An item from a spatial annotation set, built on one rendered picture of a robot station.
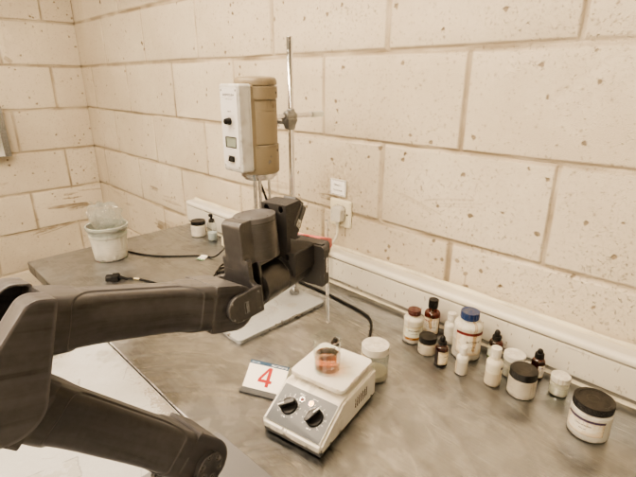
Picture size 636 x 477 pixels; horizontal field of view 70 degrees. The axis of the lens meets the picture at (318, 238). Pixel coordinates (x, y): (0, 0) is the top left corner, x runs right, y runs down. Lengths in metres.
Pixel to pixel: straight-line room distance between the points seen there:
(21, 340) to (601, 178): 0.96
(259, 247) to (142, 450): 0.27
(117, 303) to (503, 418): 0.75
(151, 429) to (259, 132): 0.73
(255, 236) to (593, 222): 0.71
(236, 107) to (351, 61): 0.39
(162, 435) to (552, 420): 0.72
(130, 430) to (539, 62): 0.95
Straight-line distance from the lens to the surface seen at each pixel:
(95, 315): 0.48
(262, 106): 1.10
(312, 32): 1.43
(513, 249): 1.12
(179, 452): 0.60
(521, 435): 0.97
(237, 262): 0.60
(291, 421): 0.87
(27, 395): 0.47
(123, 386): 1.08
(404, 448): 0.89
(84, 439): 0.53
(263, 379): 1.00
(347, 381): 0.87
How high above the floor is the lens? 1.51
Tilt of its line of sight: 20 degrees down
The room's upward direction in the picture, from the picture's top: straight up
